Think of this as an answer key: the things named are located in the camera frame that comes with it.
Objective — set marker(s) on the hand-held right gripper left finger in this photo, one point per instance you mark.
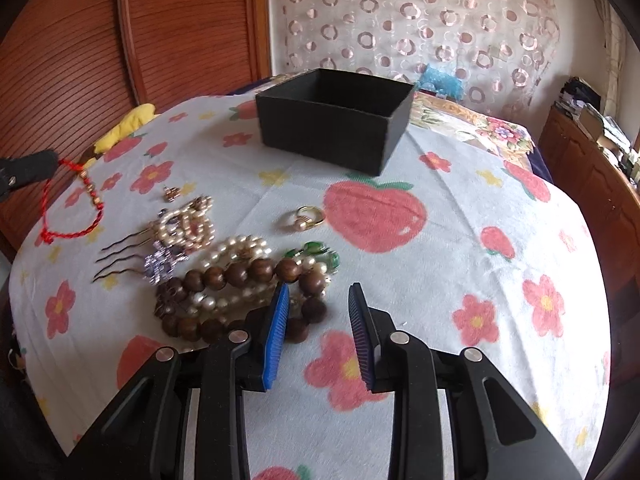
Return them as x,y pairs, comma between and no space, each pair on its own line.
277,332

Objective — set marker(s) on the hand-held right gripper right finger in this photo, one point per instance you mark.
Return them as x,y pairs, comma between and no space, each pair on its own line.
360,342

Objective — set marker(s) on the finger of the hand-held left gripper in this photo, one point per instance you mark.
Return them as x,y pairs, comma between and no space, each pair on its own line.
35,165

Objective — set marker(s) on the dark flower brooch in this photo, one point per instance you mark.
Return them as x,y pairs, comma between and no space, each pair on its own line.
170,296

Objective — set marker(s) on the silver rhinestone hair comb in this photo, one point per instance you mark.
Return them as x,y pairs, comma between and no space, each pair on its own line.
162,262

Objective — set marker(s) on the pearl hair comb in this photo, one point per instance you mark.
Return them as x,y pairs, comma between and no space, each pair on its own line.
190,227

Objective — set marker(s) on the small gold earrings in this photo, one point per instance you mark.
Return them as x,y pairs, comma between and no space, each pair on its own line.
171,194

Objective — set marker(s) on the black box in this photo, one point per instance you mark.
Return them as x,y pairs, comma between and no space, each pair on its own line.
320,130

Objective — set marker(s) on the yellow cloth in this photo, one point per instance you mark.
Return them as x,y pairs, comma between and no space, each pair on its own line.
125,127

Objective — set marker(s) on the wooden slatted wardrobe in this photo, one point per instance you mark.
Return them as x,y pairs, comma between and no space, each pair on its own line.
175,35

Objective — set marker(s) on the floral bedspread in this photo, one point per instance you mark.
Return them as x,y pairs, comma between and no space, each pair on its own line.
495,132

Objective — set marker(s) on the blue plastic bag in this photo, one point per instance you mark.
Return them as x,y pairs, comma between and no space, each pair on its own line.
440,82

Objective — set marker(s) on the wooden cabinet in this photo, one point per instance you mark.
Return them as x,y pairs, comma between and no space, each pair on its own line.
590,185

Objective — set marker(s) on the cardboard box with clutter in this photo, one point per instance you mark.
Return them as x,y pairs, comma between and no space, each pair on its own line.
607,132

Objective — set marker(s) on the circle pattern curtain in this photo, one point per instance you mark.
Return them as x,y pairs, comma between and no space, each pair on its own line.
400,20

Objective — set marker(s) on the stack of dark clothes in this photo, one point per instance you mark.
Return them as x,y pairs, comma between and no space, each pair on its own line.
577,92

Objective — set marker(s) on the window curtain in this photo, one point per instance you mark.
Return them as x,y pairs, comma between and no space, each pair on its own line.
614,50

